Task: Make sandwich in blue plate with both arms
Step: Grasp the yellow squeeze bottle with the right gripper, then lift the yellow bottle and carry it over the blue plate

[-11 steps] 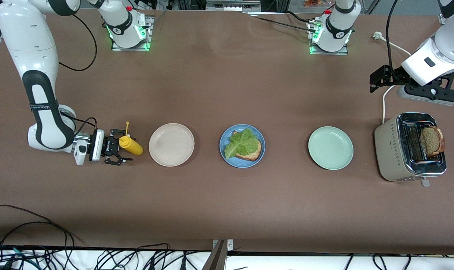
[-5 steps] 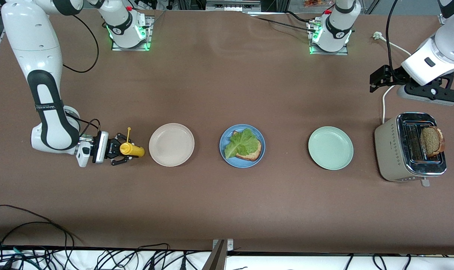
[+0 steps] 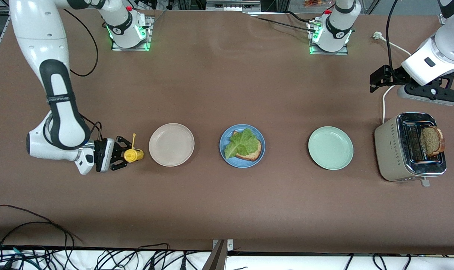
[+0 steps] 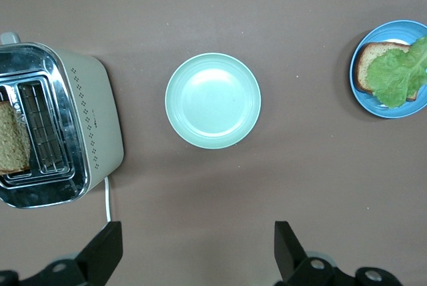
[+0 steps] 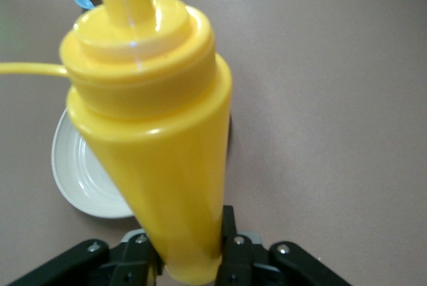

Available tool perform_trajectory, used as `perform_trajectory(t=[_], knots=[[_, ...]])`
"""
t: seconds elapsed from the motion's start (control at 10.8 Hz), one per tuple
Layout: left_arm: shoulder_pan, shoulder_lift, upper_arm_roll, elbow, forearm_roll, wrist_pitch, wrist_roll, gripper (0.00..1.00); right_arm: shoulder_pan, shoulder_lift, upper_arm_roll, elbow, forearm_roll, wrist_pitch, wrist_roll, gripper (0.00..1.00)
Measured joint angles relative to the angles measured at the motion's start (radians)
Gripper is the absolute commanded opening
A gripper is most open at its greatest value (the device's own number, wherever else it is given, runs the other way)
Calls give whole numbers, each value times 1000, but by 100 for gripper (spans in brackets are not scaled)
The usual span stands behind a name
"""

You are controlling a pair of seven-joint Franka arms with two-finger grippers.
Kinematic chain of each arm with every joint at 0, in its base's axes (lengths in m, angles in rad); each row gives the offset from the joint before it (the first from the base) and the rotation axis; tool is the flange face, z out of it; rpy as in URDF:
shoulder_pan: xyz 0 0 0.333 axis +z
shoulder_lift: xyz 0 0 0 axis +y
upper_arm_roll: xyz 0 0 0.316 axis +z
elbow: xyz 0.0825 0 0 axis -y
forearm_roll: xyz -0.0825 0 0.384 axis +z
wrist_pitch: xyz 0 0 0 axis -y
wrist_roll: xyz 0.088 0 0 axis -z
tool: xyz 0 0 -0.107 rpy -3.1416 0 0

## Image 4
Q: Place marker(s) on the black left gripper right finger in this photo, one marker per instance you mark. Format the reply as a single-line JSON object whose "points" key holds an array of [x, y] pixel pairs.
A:
{"points": [[287, 252]]}

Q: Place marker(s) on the green lettuce leaf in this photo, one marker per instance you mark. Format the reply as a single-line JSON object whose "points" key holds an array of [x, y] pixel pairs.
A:
{"points": [[397, 76]]}

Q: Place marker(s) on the brown bread slice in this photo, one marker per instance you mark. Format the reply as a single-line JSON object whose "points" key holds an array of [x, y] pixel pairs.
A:
{"points": [[11, 139], [365, 59]]}

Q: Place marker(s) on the light green round plate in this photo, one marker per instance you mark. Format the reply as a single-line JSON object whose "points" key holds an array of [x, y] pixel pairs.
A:
{"points": [[213, 101]]}

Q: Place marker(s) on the blue round plate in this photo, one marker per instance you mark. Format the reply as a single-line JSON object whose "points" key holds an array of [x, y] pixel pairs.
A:
{"points": [[383, 107]]}

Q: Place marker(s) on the beige chrome toaster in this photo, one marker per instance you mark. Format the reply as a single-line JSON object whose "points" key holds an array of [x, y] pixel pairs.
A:
{"points": [[96, 106]]}

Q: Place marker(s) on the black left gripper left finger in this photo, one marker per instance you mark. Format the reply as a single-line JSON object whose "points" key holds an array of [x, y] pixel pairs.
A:
{"points": [[106, 249]]}

